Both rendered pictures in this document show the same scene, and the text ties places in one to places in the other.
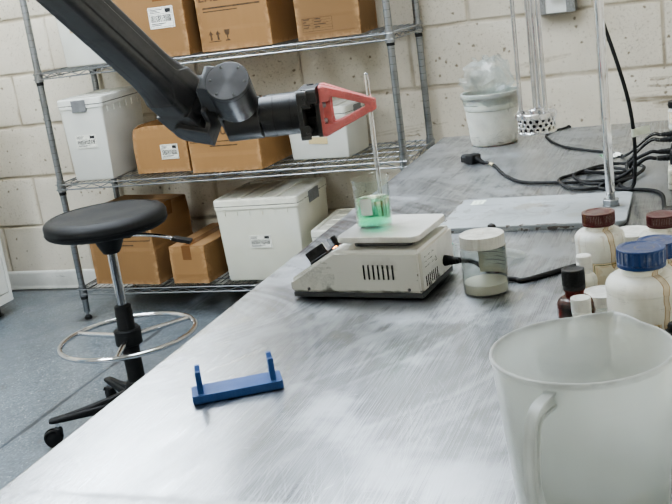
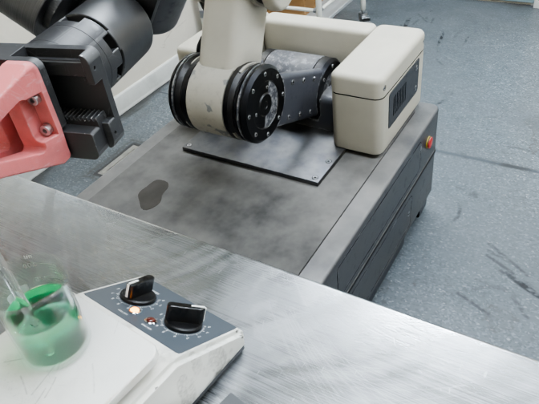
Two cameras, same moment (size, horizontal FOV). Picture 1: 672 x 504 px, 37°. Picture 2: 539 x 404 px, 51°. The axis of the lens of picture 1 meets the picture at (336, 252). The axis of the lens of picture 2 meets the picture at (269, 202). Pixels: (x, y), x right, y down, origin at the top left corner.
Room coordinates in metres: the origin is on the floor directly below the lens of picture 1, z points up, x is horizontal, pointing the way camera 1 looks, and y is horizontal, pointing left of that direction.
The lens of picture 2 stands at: (1.57, -0.28, 1.17)
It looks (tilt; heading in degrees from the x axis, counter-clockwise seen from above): 39 degrees down; 105
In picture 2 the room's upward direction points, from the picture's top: 8 degrees counter-clockwise
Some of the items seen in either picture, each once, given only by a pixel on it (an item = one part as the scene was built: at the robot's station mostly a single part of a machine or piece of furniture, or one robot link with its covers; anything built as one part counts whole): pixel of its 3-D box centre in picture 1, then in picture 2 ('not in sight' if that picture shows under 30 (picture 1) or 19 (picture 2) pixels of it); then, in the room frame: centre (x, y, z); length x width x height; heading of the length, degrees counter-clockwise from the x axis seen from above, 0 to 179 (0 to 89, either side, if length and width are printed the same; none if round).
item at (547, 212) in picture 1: (537, 211); not in sight; (1.63, -0.35, 0.76); 0.30 x 0.20 x 0.01; 69
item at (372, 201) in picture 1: (372, 201); (45, 313); (1.34, -0.06, 0.87); 0.06 x 0.05 x 0.08; 2
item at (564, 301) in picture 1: (576, 311); not in sight; (1.00, -0.24, 0.80); 0.04 x 0.04 x 0.10
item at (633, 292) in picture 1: (643, 308); not in sight; (0.94, -0.30, 0.81); 0.07 x 0.07 x 0.13
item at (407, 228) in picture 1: (391, 228); (47, 373); (1.34, -0.08, 0.83); 0.12 x 0.12 x 0.01; 63
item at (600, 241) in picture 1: (600, 253); not in sight; (1.18, -0.32, 0.80); 0.06 x 0.06 x 0.11
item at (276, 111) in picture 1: (289, 113); (60, 76); (1.36, 0.04, 1.01); 0.10 x 0.07 x 0.07; 173
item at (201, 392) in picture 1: (235, 376); not in sight; (1.03, 0.13, 0.77); 0.10 x 0.03 x 0.04; 98
